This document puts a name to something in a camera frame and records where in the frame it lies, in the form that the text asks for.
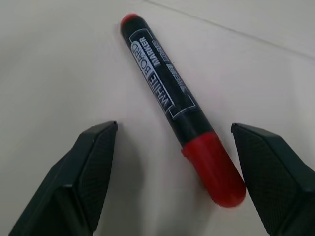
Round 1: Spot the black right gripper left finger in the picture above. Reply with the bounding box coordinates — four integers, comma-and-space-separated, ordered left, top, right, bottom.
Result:
6, 120, 118, 236

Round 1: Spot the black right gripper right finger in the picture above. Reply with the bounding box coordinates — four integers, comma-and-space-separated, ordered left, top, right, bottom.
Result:
231, 122, 315, 236

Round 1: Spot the red cap black whiteboard marker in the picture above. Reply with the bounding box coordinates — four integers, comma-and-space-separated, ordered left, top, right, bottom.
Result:
120, 12, 247, 209

